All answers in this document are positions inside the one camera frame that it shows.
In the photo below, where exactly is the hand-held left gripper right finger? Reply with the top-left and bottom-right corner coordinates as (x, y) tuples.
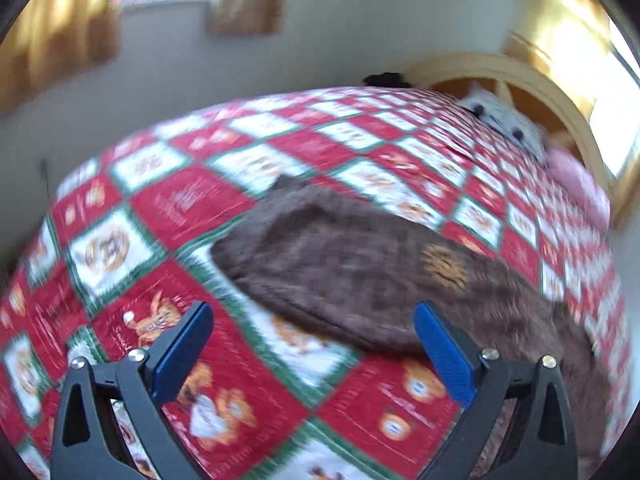
(413, 301), (579, 480)

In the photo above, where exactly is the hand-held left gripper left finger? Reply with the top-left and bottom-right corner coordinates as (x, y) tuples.
(50, 301), (216, 480)

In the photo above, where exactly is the red checkered printed blanket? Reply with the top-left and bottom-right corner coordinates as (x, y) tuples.
(0, 86), (633, 480)

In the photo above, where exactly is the pink pillow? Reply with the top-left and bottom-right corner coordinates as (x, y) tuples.
(545, 147), (613, 228)

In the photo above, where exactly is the white pillow with black dots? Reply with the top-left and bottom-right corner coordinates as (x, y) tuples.
(457, 82), (551, 166)

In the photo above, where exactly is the small dark object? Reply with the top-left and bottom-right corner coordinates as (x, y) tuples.
(364, 73), (412, 88)

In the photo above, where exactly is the cream wooden headboard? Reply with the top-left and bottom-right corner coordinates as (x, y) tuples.
(400, 52), (636, 231)

